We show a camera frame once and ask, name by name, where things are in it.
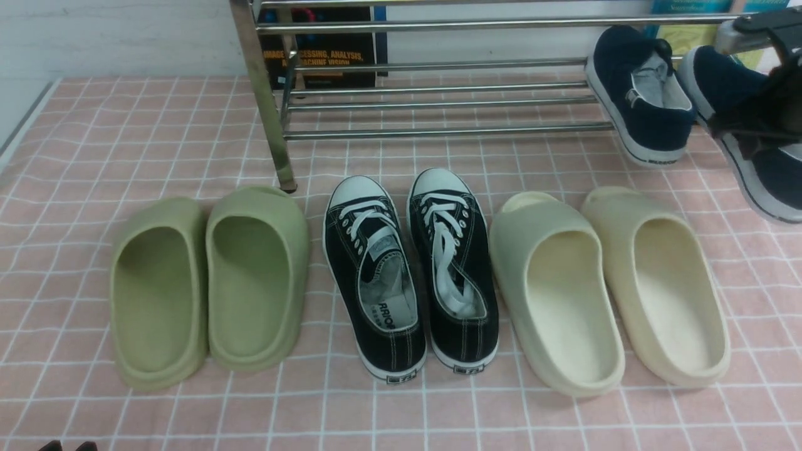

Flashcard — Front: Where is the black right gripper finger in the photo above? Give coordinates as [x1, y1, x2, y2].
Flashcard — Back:
[75, 442, 98, 451]

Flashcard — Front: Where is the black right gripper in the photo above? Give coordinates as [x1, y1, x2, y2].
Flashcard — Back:
[708, 60, 801, 160]

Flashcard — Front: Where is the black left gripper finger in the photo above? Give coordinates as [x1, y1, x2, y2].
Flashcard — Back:
[38, 442, 63, 451]

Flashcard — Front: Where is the navy sneaker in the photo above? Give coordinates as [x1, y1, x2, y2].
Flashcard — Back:
[585, 25, 696, 167]
[678, 46, 801, 224]

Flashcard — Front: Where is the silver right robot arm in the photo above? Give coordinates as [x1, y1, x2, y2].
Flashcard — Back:
[109, 1, 800, 399]

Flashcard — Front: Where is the steel shoe rack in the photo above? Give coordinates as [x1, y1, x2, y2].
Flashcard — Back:
[228, 0, 802, 193]

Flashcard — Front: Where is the teal and yellow book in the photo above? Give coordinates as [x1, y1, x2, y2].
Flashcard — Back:
[644, 1, 800, 73]

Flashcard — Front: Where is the green left slipper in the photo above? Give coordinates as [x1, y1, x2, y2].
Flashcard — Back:
[109, 197, 209, 391]

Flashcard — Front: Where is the green slipper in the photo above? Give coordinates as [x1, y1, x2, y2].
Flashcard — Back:
[204, 186, 311, 372]
[109, 197, 209, 391]

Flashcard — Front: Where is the cream right slipper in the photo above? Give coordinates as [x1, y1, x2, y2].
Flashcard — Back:
[580, 186, 731, 388]

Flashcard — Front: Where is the cream slipper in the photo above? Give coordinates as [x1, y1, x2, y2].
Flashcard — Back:
[580, 186, 731, 388]
[489, 192, 625, 397]

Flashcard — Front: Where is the green right slipper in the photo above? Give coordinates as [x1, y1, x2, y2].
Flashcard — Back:
[204, 186, 311, 372]

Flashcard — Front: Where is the cream left slipper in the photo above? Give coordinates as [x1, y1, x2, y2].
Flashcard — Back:
[489, 192, 625, 397]

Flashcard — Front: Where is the black right canvas sneaker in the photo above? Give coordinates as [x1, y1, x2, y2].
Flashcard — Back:
[407, 168, 499, 375]

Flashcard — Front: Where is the black canvas sneaker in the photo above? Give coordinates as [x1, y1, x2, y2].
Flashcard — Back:
[407, 168, 499, 375]
[323, 176, 427, 385]

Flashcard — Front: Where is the black left canvas sneaker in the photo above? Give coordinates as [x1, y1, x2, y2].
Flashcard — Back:
[323, 176, 427, 385]

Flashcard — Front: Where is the black image processing book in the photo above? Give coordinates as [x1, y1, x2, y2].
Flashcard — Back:
[259, 6, 388, 90]

